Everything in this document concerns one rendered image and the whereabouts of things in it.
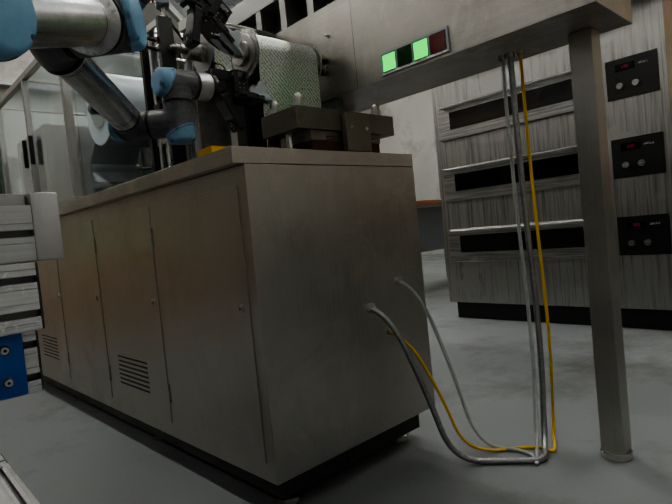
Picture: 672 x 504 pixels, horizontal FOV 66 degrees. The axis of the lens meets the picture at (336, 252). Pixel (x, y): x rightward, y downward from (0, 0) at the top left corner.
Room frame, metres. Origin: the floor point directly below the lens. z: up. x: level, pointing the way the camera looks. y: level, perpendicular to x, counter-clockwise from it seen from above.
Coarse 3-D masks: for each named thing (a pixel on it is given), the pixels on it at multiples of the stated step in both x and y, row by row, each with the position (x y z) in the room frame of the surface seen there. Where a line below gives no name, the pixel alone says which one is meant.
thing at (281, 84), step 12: (264, 72) 1.59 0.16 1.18; (276, 72) 1.62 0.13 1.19; (288, 72) 1.65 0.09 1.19; (300, 72) 1.69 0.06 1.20; (264, 84) 1.59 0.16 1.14; (276, 84) 1.62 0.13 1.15; (288, 84) 1.65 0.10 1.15; (300, 84) 1.68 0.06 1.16; (312, 84) 1.72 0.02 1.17; (276, 96) 1.61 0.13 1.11; (288, 96) 1.65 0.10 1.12; (312, 96) 1.72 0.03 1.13; (264, 108) 1.58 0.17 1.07
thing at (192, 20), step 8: (192, 8) 1.48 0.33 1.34; (200, 8) 1.49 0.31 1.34; (192, 16) 1.48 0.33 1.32; (200, 16) 1.48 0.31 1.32; (192, 24) 1.47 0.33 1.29; (200, 24) 1.48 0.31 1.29; (192, 32) 1.46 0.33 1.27; (200, 32) 1.48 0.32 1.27; (192, 40) 1.46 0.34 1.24; (192, 48) 1.49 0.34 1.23
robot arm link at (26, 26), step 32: (0, 0) 0.61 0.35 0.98; (32, 0) 0.71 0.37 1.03; (64, 0) 0.80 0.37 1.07; (96, 0) 0.92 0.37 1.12; (128, 0) 0.96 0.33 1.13; (0, 32) 0.61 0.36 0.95; (32, 32) 0.66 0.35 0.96; (64, 32) 0.80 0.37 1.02; (96, 32) 0.90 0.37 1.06; (128, 32) 0.97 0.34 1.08
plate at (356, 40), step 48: (384, 0) 1.63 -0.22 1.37; (432, 0) 1.50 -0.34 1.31; (480, 0) 1.40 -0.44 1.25; (528, 0) 1.30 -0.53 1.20; (576, 0) 1.22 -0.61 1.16; (624, 0) 1.33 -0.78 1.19; (336, 48) 1.79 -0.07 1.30; (384, 48) 1.64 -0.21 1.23; (480, 48) 1.44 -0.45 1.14; (528, 48) 1.48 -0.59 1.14; (336, 96) 1.81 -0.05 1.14; (384, 96) 1.86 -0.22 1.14; (192, 144) 2.54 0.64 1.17
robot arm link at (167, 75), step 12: (156, 72) 1.34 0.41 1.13; (168, 72) 1.34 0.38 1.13; (180, 72) 1.37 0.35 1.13; (192, 72) 1.40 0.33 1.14; (156, 84) 1.35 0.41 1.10; (168, 84) 1.34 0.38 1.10; (180, 84) 1.36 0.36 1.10; (192, 84) 1.38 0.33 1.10; (168, 96) 1.36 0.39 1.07; (180, 96) 1.36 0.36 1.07; (192, 96) 1.40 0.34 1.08
